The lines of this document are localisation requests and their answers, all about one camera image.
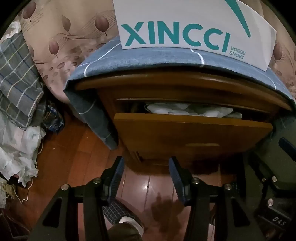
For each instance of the blue cloth with white lines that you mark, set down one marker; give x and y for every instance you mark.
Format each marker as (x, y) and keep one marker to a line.
(148, 55)

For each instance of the blue printed packet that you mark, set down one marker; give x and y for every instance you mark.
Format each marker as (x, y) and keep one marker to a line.
(52, 118)

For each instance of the white crumpled plastic bag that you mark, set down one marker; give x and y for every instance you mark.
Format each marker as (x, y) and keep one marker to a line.
(16, 143)

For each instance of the wooden nightstand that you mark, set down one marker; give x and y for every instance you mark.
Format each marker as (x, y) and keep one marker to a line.
(185, 85)

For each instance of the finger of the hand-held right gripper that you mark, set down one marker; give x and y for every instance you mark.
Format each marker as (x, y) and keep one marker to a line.
(288, 146)

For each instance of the beige leaf print bedsheet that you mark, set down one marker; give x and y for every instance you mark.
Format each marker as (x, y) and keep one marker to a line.
(69, 46)

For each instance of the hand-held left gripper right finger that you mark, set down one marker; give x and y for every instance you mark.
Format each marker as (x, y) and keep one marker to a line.
(177, 180)

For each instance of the white shoe box teal print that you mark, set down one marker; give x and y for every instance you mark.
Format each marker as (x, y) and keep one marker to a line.
(185, 14)

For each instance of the person's plaid trouser leg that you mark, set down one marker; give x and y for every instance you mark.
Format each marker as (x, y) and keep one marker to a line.
(115, 212)

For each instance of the olive fabric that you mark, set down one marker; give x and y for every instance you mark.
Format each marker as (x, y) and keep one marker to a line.
(124, 233)

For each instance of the grey plaid pillow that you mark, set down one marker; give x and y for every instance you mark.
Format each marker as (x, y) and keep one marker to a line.
(16, 76)

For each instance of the white ribbed underwear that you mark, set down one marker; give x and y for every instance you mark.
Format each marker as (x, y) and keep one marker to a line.
(180, 109)

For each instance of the person's white sock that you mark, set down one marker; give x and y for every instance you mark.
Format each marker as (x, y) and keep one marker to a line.
(129, 219)

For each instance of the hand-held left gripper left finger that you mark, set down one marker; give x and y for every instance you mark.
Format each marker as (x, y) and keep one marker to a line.
(118, 176)

